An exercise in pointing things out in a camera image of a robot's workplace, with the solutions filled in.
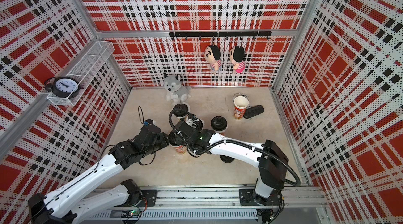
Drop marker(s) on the black round clock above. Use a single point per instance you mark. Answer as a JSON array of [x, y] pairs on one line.
[[63, 87]]

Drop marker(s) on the black hook rail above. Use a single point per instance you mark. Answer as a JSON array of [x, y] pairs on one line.
[[240, 34]]

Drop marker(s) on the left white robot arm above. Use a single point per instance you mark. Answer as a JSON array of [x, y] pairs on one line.
[[70, 203]]

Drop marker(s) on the yellow-red paper cup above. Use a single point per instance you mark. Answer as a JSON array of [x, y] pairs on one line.
[[184, 118]]

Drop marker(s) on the red paper cup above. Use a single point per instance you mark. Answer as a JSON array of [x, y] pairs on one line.
[[181, 149], [241, 103]]

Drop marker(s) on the metal base rail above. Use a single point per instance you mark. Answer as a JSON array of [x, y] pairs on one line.
[[210, 204]]

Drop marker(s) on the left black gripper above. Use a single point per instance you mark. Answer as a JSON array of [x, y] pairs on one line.
[[165, 141]]

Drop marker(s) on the boy doll pink shirt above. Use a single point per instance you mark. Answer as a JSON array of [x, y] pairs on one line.
[[237, 59]]

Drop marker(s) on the black oblong case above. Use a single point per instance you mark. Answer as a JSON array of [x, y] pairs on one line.
[[253, 111]]

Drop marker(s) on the black lid front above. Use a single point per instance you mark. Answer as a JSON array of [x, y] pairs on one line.
[[226, 159]]

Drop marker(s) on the black cup lid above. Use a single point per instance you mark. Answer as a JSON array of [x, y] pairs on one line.
[[180, 110]]

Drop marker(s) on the grey white husky plush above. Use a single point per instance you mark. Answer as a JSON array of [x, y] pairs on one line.
[[175, 91]]

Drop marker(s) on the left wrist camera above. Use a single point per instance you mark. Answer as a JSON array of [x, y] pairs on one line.
[[148, 122]]

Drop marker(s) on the boy doll striped shirt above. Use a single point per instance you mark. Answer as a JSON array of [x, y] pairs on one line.
[[212, 55]]

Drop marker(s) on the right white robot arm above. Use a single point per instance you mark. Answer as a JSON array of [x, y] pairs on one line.
[[268, 158]]

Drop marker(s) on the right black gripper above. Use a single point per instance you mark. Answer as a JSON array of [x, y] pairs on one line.
[[178, 141]]

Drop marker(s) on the white wire basket shelf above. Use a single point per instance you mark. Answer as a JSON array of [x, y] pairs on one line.
[[85, 69]]

